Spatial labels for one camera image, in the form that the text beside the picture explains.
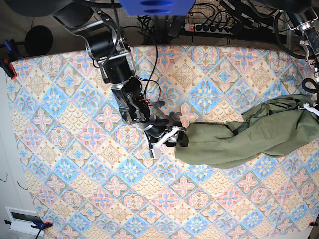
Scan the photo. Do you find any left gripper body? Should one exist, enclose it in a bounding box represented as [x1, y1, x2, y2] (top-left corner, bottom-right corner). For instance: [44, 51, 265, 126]
[298, 103, 319, 116]

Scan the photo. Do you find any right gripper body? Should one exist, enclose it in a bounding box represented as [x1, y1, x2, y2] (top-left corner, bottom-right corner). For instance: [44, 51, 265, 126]
[143, 113, 186, 150]

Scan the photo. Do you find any green t-shirt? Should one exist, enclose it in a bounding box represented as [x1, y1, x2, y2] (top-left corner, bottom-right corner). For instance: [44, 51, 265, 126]
[175, 94, 319, 169]

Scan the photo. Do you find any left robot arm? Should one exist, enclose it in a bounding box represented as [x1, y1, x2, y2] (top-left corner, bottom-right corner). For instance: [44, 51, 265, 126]
[269, 0, 319, 95]

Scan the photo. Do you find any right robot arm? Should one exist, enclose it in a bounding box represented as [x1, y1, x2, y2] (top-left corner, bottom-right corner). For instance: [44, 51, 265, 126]
[6, 0, 189, 152]

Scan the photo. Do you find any patterned tablecloth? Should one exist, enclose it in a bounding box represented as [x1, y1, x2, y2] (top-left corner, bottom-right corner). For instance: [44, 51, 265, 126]
[6, 46, 319, 239]

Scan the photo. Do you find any white power strip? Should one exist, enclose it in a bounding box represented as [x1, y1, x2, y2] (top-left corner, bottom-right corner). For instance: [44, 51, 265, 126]
[184, 23, 231, 34]

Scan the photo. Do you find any red clamp bottom right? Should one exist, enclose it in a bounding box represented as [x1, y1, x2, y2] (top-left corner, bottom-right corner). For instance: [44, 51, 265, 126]
[309, 221, 319, 227]

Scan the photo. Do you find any black round stool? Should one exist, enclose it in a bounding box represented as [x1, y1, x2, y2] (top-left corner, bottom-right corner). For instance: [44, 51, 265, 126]
[24, 25, 53, 56]

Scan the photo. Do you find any red black clamp left top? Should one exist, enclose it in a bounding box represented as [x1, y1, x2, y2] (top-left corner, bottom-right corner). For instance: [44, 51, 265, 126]
[0, 59, 17, 79]

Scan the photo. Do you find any blue clamp top left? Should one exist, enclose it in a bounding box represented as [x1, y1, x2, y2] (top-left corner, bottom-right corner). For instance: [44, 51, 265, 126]
[3, 40, 16, 61]

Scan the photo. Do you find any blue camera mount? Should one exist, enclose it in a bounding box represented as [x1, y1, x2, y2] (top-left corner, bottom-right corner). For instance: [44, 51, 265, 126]
[118, 0, 195, 16]

